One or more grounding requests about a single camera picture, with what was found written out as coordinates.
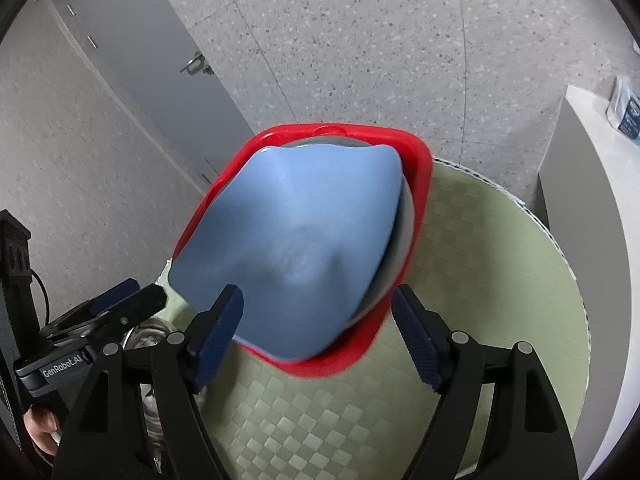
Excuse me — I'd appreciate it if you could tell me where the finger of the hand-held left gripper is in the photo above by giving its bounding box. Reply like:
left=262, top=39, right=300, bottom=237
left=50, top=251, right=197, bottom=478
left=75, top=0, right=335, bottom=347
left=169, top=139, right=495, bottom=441
left=95, top=284, right=169, bottom=333
left=91, top=278, right=142, bottom=315

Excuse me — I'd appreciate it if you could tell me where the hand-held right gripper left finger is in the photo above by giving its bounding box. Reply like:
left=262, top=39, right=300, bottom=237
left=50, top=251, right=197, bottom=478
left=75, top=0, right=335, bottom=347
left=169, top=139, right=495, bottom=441
left=50, top=284, right=246, bottom=480

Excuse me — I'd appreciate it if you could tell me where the blue cloth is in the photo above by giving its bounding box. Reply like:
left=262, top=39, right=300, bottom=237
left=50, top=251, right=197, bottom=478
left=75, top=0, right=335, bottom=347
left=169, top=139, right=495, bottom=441
left=169, top=145, right=404, bottom=361

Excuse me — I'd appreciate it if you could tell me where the metal door handle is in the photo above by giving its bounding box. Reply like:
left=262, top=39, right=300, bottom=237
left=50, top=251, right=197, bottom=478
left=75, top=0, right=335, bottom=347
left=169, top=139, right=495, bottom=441
left=181, top=52, right=214, bottom=77

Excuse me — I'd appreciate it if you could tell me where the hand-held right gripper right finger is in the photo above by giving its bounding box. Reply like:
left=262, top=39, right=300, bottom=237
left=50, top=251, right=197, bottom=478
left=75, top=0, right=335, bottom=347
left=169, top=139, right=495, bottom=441
left=391, top=284, right=581, bottom=480

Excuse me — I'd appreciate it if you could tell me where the black stand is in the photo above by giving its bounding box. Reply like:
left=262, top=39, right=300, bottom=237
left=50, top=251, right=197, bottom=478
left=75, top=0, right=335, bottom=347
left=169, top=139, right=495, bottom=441
left=0, top=209, right=53, bottom=461

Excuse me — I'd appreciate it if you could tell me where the white counter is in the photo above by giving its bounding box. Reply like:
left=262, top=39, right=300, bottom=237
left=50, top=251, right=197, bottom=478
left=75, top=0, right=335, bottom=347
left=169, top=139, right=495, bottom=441
left=537, top=85, right=640, bottom=480

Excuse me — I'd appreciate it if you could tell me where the blue and white packet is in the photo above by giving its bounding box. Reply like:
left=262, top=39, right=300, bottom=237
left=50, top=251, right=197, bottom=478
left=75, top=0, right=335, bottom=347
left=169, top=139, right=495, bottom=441
left=605, top=75, right=640, bottom=142

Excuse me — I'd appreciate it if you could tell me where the grey door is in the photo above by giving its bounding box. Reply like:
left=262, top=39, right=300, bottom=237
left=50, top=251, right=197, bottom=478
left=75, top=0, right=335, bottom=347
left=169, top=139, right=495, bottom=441
left=50, top=0, right=257, bottom=186

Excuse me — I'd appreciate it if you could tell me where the green checkered tablecloth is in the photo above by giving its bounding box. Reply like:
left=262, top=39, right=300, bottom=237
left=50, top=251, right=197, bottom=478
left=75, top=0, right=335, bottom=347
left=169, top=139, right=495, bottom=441
left=150, top=157, right=593, bottom=480

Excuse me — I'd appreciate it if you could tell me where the person's left hand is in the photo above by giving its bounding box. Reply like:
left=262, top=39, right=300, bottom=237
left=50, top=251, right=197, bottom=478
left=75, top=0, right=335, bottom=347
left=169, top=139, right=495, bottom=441
left=22, top=406, right=65, bottom=457

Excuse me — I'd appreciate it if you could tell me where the red plastic basket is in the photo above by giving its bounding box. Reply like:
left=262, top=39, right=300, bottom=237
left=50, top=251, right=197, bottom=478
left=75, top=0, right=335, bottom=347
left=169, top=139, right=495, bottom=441
left=172, top=122, right=434, bottom=380

